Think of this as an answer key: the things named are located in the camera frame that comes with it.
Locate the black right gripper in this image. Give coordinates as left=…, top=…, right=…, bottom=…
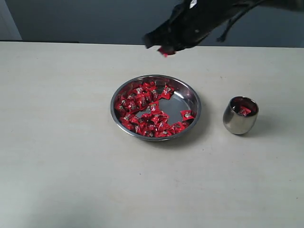
left=142, top=0, right=263, bottom=52

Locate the round steel plate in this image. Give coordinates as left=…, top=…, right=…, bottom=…
left=111, top=75, right=201, bottom=142

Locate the pile of red candies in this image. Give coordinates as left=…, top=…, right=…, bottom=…
left=114, top=81, right=194, bottom=138

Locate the steel cup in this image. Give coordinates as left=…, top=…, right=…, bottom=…
left=223, top=96, right=259, bottom=135

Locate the red snack wrapper packet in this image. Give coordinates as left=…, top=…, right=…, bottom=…
left=180, top=110, right=195, bottom=121

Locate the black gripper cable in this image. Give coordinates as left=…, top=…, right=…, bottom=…
left=216, top=4, right=257, bottom=43

